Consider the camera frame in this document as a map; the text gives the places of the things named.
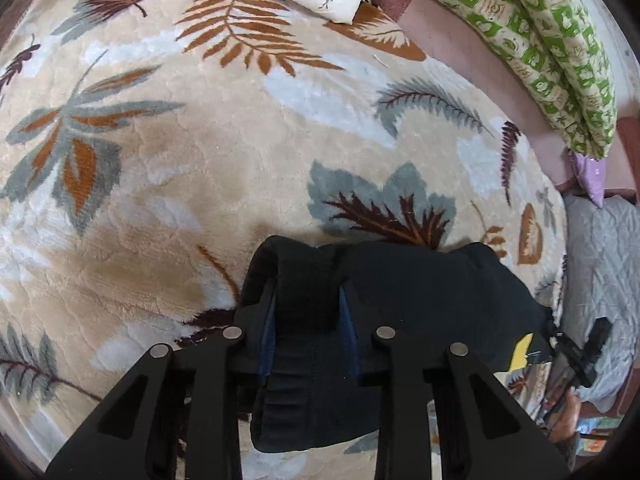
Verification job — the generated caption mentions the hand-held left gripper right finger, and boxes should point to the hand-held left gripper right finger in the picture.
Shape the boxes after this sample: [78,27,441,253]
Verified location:
[339,284,572,480]

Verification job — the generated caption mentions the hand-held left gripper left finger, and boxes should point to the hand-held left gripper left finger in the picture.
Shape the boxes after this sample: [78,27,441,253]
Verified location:
[45,279,279,480]

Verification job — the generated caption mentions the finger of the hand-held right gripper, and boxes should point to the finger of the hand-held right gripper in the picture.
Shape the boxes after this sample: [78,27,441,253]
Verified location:
[547,317,614,389]

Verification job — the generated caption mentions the black pants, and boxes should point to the black pants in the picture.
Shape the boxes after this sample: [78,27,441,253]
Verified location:
[235,235,554,454]

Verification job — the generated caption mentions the person's right forearm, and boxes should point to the person's right forearm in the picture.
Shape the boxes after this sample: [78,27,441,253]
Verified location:
[547,390,584,457]

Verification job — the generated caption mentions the yellow paper tag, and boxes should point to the yellow paper tag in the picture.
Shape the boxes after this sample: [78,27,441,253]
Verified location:
[507,333,534,372]

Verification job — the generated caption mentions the grey quilted blanket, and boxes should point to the grey quilted blanket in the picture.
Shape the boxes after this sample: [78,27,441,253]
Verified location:
[549,194,640,413]

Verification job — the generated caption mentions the purple small pillow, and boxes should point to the purple small pillow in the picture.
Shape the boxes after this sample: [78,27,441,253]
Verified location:
[567,150,609,209]

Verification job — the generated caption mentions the beige leaf-print blanket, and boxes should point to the beige leaf-print blanket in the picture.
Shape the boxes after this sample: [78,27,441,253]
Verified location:
[0,0,569,480]

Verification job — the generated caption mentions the pink bed sheet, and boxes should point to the pink bed sheet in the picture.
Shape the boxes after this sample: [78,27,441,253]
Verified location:
[362,0,640,197]

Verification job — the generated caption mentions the green patterned quilt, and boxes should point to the green patterned quilt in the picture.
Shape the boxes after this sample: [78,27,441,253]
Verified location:
[396,0,617,159]

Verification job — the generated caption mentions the pink padded bed frame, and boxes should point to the pink padded bed frame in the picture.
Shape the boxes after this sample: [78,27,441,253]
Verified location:
[606,115,640,201]

